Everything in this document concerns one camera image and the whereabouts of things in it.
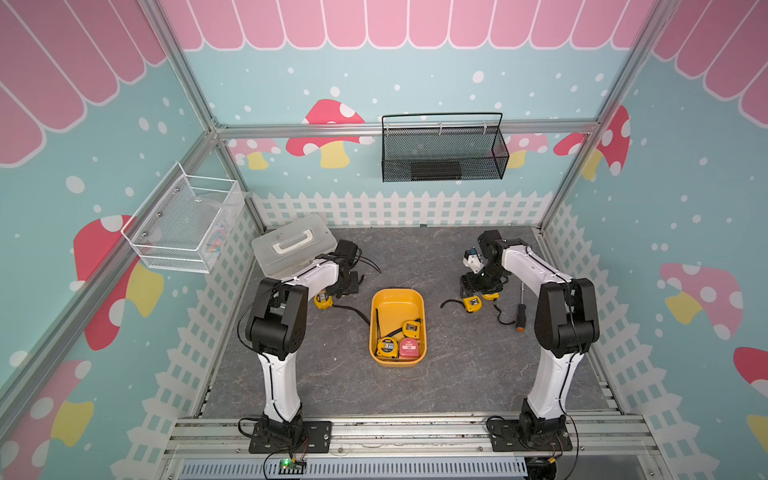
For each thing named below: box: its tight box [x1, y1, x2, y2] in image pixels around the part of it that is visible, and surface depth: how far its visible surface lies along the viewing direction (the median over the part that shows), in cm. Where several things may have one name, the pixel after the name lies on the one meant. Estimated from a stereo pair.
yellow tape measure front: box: [376, 337, 399, 359], surface depth 87 cm
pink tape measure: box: [399, 338, 420, 358], surface depth 89 cm
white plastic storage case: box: [251, 214, 338, 280], surface depth 102 cm
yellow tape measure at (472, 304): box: [462, 295, 483, 313], surface depth 99 cm
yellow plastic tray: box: [369, 288, 427, 367], surface depth 96 cm
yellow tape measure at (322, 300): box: [314, 290, 334, 309], surface depth 99 cm
